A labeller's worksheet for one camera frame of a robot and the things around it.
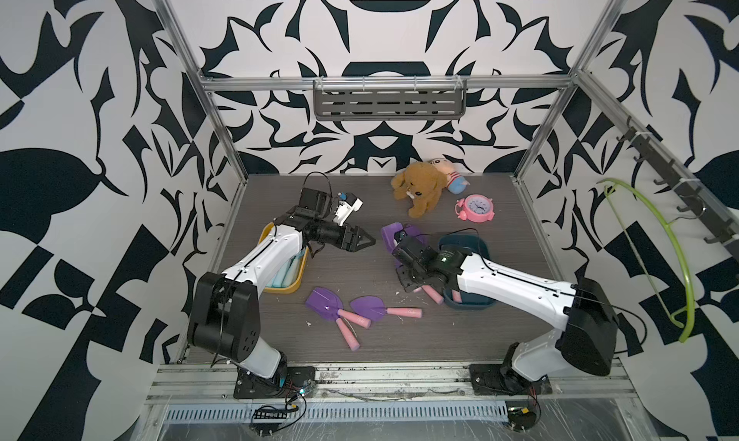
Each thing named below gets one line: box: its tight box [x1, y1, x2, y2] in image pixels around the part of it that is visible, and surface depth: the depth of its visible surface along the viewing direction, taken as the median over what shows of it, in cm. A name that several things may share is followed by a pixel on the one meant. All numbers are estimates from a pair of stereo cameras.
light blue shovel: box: [266, 247, 306, 288], surface depth 89 cm
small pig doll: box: [428, 157, 471, 195], surface depth 113 cm
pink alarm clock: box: [454, 193, 496, 224], surface depth 110 cm
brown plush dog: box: [390, 161, 448, 219], surface depth 100 cm
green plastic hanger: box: [595, 179, 696, 343], surface depth 65 cm
